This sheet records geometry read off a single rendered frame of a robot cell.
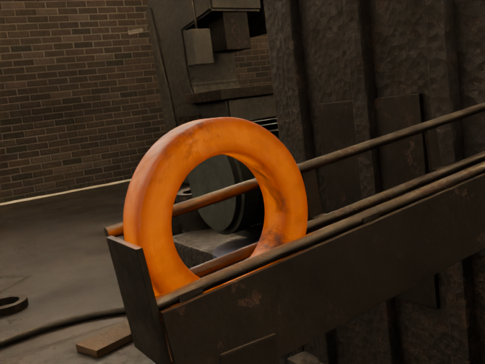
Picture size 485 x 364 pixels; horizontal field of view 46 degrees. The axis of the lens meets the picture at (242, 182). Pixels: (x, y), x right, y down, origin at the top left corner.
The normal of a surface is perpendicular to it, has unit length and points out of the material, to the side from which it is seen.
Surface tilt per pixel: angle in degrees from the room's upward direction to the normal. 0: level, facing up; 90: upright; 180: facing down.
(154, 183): 90
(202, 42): 90
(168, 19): 90
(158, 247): 90
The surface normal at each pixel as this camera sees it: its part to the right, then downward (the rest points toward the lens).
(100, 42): 0.52, 0.05
